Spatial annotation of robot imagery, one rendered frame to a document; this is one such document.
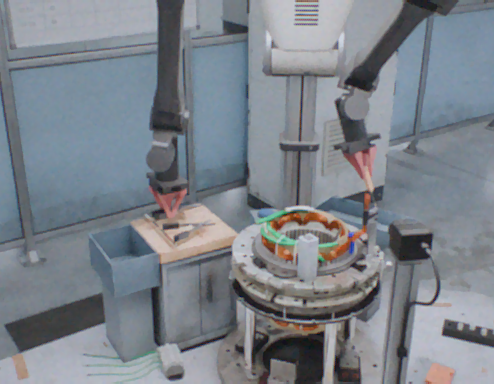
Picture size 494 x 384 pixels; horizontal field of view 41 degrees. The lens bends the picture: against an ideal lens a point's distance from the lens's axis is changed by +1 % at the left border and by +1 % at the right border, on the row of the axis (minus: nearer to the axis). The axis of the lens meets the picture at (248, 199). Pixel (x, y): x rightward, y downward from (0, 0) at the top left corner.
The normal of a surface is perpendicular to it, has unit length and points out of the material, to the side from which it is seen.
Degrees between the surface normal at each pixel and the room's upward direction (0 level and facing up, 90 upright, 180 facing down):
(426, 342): 0
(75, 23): 90
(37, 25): 90
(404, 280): 90
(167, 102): 116
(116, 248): 90
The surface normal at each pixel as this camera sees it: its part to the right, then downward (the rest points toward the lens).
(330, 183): 0.58, 0.35
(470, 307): 0.01, -0.91
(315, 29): -0.04, 0.42
